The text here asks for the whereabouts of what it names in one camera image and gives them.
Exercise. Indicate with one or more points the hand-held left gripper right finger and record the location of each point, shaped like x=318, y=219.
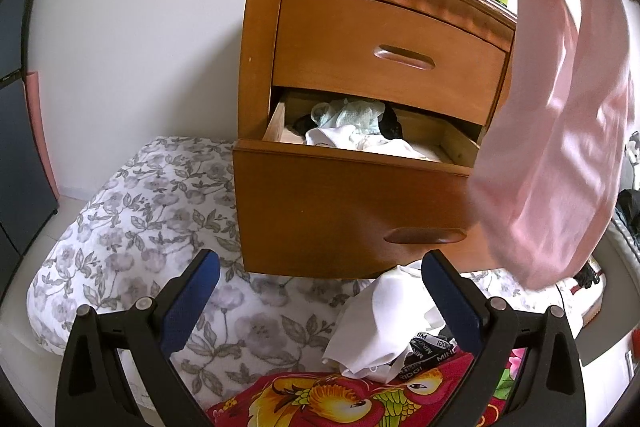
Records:
x=452, y=302

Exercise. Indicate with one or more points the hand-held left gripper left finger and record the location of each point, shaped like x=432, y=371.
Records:
x=192, y=302

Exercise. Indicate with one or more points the grey underwear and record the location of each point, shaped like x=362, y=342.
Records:
x=425, y=352

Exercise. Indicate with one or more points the plain white underwear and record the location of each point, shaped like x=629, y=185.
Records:
x=380, y=332

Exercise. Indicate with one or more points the wooden drawer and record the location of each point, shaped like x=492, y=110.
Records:
x=350, y=37
x=325, y=207

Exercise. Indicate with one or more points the pink underwear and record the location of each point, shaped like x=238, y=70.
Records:
x=550, y=132

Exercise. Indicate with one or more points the black lace underwear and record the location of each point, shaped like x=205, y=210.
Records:
x=302, y=125
x=392, y=124

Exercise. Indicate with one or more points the white cartoon print underwear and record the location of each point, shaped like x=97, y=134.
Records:
x=340, y=139

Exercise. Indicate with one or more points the pale green lace underwear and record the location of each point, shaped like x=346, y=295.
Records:
x=350, y=114

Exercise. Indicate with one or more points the closed wooden drawer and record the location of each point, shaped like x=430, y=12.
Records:
x=350, y=37

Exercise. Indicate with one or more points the grey floral quilt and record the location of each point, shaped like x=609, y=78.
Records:
x=150, y=217

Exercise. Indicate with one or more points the red floral blanket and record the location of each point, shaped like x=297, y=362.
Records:
x=310, y=399

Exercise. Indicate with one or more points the black cloth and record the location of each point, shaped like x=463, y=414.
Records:
x=630, y=217

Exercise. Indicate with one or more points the pink foam strip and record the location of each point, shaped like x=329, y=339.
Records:
x=40, y=127

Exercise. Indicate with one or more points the dark blue cabinet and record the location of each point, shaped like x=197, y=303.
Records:
x=20, y=107

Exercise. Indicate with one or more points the wooden nightstand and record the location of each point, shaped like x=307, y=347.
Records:
x=260, y=32

